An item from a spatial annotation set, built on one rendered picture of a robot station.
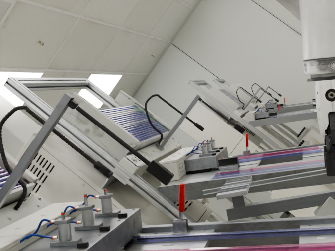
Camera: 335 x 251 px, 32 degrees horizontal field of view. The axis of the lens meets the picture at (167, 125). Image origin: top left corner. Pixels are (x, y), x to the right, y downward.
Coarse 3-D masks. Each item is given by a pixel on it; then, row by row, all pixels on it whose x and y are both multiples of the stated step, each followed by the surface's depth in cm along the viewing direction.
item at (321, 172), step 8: (280, 176) 136; (288, 176) 135; (296, 176) 134; (304, 176) 134; (240, 184) 137; (248, 184) 136; (256, 184) 136; (264, 184) 136; (208, 192) 138; (216, 192) 138
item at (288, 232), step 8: (216, 232) 118; (224, 232) 117; (232, 232) 116; (240, 232) 115; (248, 232) 115; (256, 232) 114; (264, 232) 114; (272, 232) 114; (280, 232) 113; (288, 232) 113; (296, 232) 113; (304, 232) 112; (312, 232) 112; (320, 232) 112; (328, 232) 111; (144, 240) 120; (152, 240) 120; (160, 240) 119; (168, 240) 119; (176, 240) 118
